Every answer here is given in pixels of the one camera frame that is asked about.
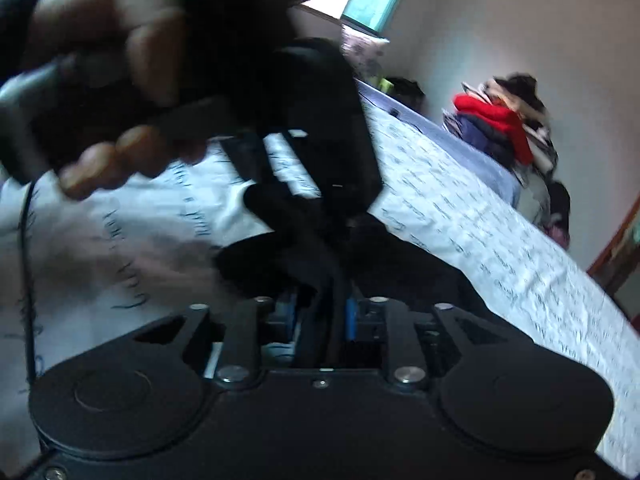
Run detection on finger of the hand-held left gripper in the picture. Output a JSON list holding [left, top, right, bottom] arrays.
[[264, 129, 327, 202], [219, 134, 267, 187]]

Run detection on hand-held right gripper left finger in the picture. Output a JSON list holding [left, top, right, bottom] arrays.
[[134, 297, 302, 391]]

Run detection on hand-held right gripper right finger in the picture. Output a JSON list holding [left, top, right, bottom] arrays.
[[345, 297, 536, 391]]

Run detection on black pants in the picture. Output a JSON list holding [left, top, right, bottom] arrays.
[[214, 180, 506, 366]]

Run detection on person's left hand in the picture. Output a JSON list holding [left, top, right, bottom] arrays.
[[25, 0, 212, 201]]

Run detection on floral pillow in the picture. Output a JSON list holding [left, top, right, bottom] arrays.
[[343, 29, 390, 77]]

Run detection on black bag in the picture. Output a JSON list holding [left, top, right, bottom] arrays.
[[385, 77, 427, 112]]

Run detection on blue textured blanket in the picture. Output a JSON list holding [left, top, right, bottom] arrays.
[[357, 79, 517, 207]]

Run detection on white printed bedsheet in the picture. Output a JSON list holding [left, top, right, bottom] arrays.
[[0, 105, 640, 477]]

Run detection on pile of clothes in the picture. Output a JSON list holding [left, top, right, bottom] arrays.
[[442, 73, 572, 250]]

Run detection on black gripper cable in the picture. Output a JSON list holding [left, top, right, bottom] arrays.
[[18, 179, 43, 387]]

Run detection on brown wooden door frame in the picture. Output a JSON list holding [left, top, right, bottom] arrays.
[[586, 209, 640, 286]]

